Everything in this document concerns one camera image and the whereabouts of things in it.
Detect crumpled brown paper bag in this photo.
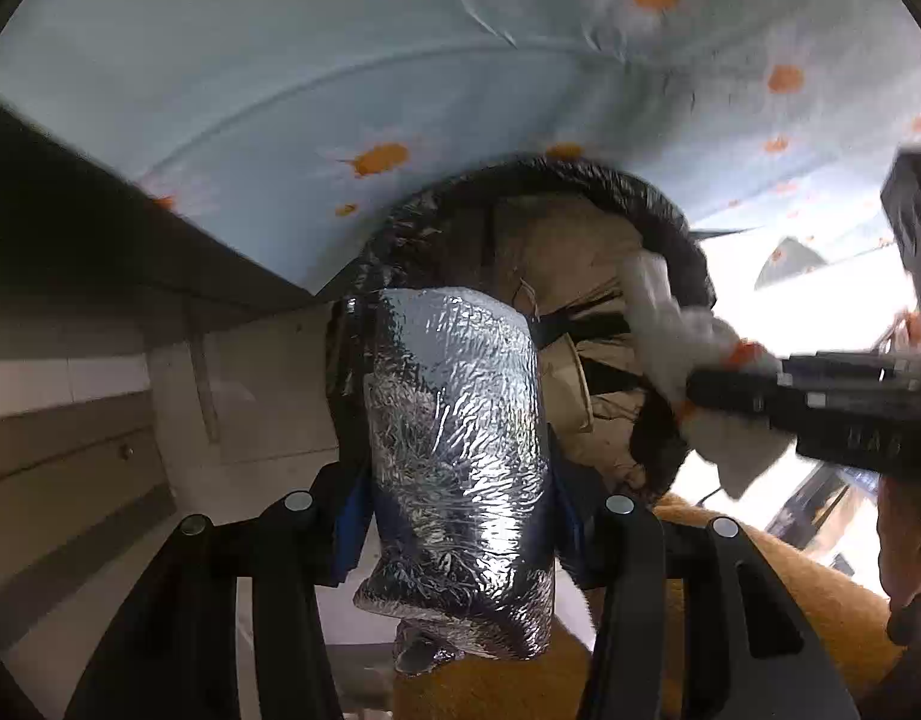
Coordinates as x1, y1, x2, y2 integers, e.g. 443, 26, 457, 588
494, 195, 652, 470

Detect brown fuzzy cloth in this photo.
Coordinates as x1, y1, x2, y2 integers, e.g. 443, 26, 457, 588
391, 493, 907, 720

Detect light blue daisy tablecloth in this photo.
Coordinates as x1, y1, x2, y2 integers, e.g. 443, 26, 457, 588
0, 0, 921, 301

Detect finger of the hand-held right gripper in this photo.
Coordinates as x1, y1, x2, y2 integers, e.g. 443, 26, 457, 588
687, 366, 806, 428
781, 349, 921, 392

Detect person's right hand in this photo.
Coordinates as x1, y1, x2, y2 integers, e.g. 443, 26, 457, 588
876, 476, 921, 620

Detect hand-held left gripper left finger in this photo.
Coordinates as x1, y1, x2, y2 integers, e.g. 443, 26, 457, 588
62, 296, 375, 720

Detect white kitchen cabinet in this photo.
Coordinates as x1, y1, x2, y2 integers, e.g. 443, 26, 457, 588
0, 298, 345, 691

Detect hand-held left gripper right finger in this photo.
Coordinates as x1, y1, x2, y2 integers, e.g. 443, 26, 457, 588
546, 456, 862, 720

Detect white knit glove orange trim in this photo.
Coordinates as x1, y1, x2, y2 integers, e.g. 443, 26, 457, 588
617, 251, 795, 500

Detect trash bin with black liner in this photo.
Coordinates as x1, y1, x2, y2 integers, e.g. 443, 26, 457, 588
325, 154, 720, 497

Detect silver foil bag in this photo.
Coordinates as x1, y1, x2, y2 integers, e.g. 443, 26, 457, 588
353, 285, 557, 662

